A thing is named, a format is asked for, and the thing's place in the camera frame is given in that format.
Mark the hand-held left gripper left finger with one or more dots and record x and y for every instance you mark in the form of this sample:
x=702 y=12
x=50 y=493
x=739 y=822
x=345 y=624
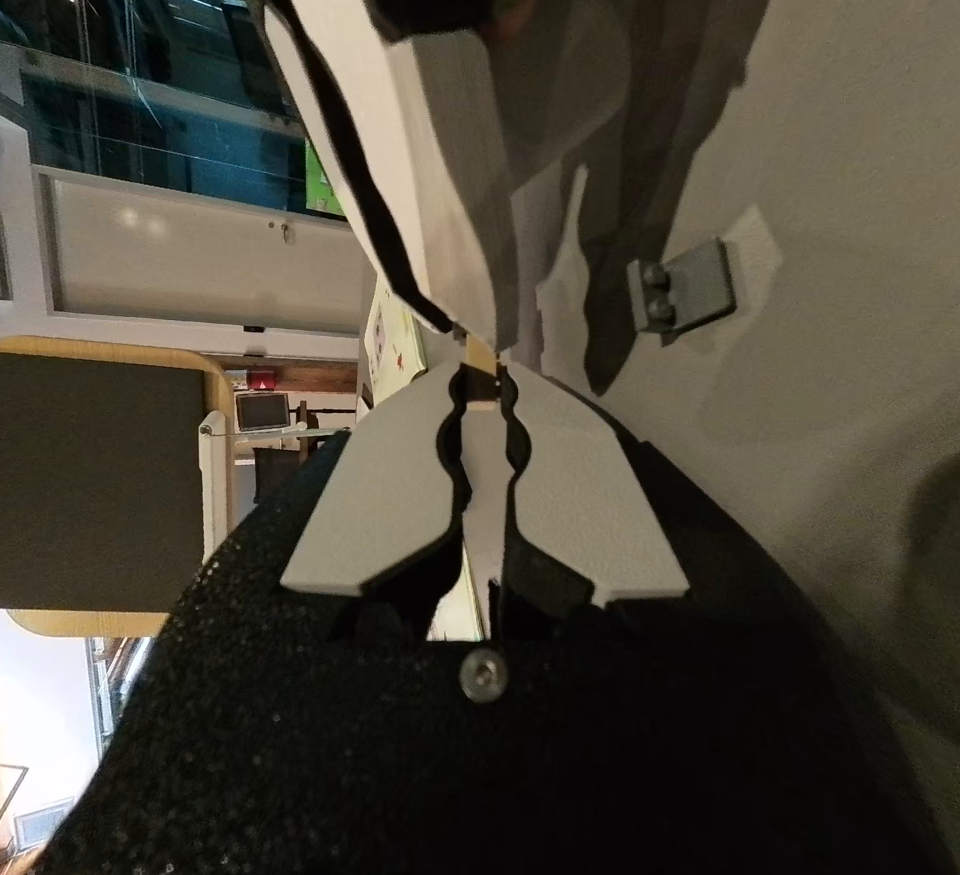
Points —
x=375 y=500

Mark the white cabinet door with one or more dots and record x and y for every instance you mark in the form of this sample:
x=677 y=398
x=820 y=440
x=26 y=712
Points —
x=187 y=252

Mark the open instruction booklet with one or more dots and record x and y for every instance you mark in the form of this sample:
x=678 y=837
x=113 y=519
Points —
x=390 y=342

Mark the dark panel yellow frame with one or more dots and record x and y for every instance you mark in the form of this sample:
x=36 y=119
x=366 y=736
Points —
x=90 y=477

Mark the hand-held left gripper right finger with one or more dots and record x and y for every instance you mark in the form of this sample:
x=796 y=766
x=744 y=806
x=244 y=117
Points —
x=592 y=507

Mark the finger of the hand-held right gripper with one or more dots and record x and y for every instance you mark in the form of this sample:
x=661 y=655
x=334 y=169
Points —
x=300 y=95
x=390 y=140

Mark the grey desk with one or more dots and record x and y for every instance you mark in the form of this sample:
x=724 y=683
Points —
x=825 y=215

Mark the dark grey square brick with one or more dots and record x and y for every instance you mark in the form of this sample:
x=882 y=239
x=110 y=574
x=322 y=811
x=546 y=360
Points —
x=697 y=282

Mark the yellow brick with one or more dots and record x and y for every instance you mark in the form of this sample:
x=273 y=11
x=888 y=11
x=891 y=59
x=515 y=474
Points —
x=480 y=384

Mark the green cardboard toy box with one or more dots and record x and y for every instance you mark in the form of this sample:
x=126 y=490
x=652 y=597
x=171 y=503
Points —
x=319 y=185

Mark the small monitor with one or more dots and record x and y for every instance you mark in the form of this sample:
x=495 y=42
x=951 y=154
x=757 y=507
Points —
x=262 y=411

